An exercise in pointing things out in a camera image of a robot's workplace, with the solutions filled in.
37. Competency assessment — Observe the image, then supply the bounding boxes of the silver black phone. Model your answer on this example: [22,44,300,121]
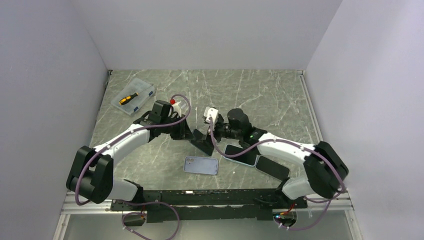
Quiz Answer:
[255,155,291,181]

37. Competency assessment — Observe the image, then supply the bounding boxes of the yellow black screwdriver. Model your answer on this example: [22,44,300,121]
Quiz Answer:
[119,92,139,106]

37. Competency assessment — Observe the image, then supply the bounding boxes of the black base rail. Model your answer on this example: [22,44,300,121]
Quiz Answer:
[110,188,308,223]

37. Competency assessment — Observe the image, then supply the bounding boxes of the clear plastic organizer box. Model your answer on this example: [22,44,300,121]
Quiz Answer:
[110,78,156,116]

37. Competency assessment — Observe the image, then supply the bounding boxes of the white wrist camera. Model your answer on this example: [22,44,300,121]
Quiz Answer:
[169,98,186,117]
[203,107,219,124]

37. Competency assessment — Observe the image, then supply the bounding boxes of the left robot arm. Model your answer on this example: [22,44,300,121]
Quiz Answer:
[65,98,195,210]

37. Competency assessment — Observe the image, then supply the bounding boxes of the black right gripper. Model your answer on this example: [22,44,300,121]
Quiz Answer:
[197,117,242,151]

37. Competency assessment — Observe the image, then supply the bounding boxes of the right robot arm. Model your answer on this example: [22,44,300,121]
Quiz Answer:
[203,107,349,208]

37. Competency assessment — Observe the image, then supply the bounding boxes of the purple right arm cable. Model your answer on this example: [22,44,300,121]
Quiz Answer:
[206,117,348,232]

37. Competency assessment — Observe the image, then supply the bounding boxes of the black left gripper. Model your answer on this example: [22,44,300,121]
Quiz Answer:
[160,114,196,141]

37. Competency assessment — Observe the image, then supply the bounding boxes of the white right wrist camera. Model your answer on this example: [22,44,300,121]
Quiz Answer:
[203,107,219,124]

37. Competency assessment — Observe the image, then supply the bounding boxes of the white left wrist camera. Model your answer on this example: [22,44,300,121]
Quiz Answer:
[169,98,186,117]

